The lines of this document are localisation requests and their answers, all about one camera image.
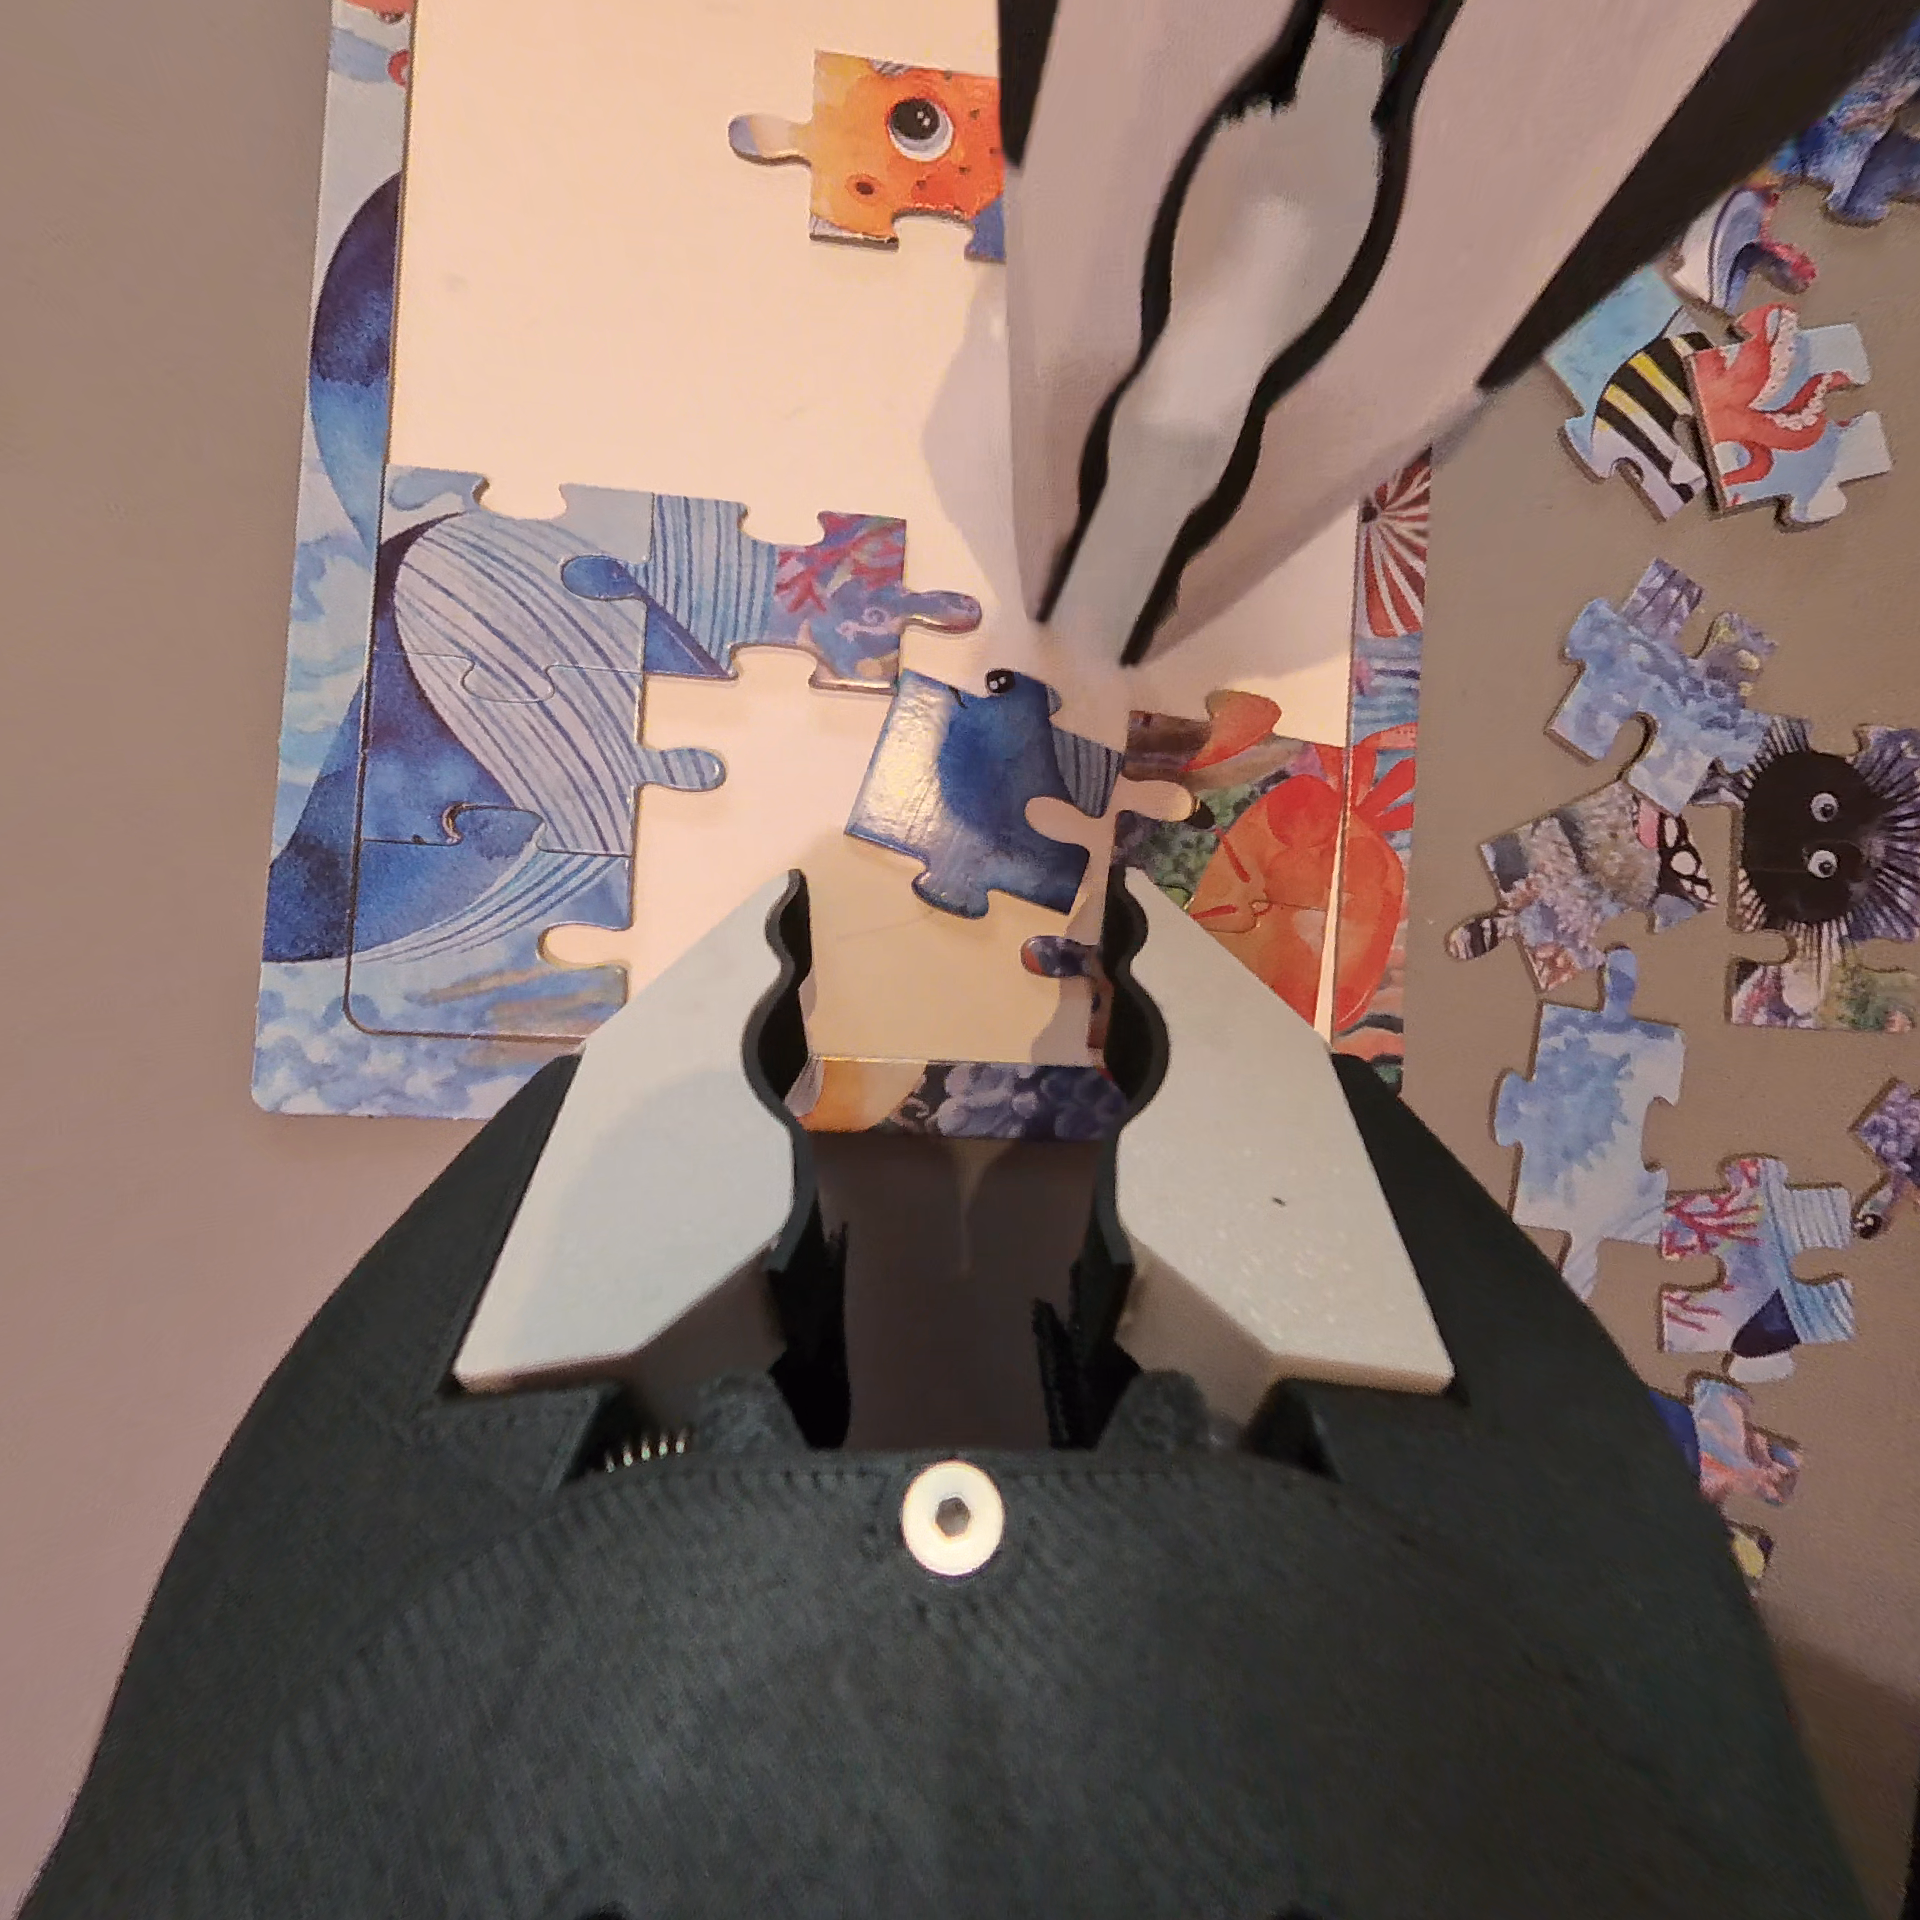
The striped blue coral puzzle piece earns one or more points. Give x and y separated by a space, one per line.
721 586

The striped fish puzzle piece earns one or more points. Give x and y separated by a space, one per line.
1634 405

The dark blue puzzle piece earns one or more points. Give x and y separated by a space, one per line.
961 779

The orange pufferfish puzzle piece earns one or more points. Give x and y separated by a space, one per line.
901 135

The black sea urchin puzzle piece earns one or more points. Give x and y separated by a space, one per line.
1816 797

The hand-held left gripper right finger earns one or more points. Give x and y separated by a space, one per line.
1259 1184

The urchin and green puzzle piece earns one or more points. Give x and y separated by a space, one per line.
1800 961

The red octopus puzzle piece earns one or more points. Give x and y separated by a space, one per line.
1785 422

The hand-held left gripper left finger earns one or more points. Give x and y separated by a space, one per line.
661 1170

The jigsaw puzzle pieces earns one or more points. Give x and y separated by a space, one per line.
1589 1109

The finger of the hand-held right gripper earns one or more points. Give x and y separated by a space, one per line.
1109 149
1499 149

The blue bubble puzzle piece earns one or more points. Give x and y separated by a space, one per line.
1650 674

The orange claw puzzle piece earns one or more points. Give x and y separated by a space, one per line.
1277 809

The puzzle frame board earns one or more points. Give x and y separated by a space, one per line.
674 346

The joined blue whale puzzle section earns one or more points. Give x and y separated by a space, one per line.
495 674

